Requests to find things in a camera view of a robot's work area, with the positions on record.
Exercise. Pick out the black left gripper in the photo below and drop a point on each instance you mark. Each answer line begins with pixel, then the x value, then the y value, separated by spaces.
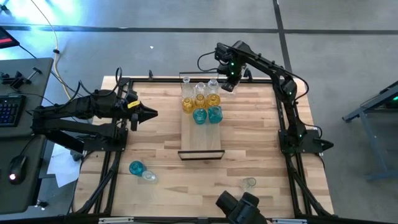
pixel 127 109

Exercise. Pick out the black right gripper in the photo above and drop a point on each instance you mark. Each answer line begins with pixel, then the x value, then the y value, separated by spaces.
pixel 232 71

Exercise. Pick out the clear ribbed glass bottle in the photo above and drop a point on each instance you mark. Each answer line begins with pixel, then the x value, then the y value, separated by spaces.
pixel 213 84

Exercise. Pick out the clear ribbed glass jar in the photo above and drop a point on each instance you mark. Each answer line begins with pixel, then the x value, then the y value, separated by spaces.
pixel 200 88

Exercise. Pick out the teal embossed glass vase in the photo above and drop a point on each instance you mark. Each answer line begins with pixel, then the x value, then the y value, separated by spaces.
pixel 136 168
pixel 215 114
pixel 200 115

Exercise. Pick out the clear narrow-neck glass vase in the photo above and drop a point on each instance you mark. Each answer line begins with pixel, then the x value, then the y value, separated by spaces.
pixel 186 88

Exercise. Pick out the small clear glass vase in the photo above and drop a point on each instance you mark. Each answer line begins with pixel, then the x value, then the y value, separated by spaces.
pixel 248 183
pixel 150 176

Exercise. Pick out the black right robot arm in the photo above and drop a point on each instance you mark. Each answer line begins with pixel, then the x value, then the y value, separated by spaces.
pixel 280 79

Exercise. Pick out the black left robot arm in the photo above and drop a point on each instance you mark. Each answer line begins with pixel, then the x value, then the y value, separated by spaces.
pixel 71 110

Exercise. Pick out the black table clamp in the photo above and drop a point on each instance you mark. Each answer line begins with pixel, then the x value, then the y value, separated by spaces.
pixel 150 75
pixel 249 75

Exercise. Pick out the black desk beam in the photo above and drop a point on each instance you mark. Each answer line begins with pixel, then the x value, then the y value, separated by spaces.
pixel 66 141

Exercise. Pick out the white paper sheet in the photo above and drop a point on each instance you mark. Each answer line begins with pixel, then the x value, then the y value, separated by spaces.
pixel 63 169

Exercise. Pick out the dark grey desk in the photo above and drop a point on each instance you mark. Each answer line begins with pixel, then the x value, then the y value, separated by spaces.
pixel 31 67
pixel 28 199

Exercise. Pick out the black bulky device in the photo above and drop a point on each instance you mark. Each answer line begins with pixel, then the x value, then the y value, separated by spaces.
pixel 242 210

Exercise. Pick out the black desk clamp stand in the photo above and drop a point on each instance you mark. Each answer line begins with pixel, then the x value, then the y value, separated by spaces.
pixel 17 81

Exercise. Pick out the black keyboard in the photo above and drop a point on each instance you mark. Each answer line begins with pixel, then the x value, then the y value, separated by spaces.
pixel 11 110

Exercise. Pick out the blue grey metal cart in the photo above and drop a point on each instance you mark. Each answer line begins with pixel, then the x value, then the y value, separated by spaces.
pixel 362 117

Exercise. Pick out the black desk foot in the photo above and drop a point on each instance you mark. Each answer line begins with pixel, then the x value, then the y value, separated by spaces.
pixel 42 204

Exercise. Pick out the black computer mouse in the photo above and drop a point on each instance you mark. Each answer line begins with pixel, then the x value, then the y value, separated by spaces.
pixel 18 166

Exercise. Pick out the black device red display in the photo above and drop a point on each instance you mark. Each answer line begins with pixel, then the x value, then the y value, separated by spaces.
pixel 6 35

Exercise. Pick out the black aluminium table frame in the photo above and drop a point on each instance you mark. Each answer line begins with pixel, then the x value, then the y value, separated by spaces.
pixel 261 81

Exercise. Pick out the silver corner bracket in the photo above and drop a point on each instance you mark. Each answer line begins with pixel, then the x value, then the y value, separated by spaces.
pixel 115 220
pixel 289 221

